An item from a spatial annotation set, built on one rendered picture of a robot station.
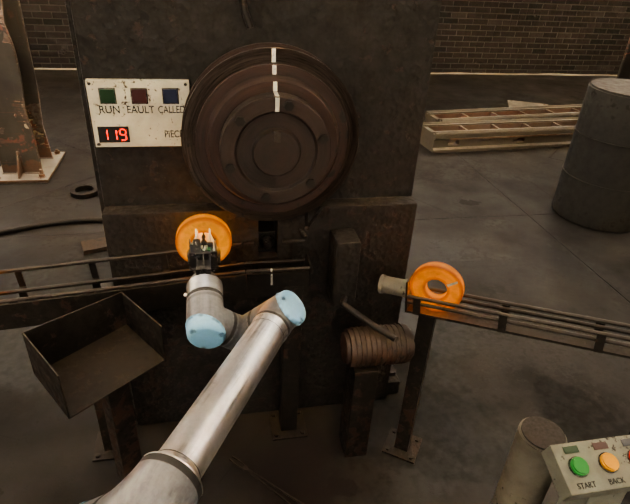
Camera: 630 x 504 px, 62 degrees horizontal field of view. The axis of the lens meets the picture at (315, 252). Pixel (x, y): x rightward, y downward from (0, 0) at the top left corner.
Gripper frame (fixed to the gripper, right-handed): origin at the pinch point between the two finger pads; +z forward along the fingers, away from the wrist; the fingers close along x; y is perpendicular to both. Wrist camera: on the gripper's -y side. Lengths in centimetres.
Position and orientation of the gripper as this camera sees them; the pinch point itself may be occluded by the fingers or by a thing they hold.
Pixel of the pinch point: (203, 234)
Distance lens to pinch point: 153.4
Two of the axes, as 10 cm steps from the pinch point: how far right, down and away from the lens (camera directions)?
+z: -1.6, -7.3, 6.7
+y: 1.0, -6.9, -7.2
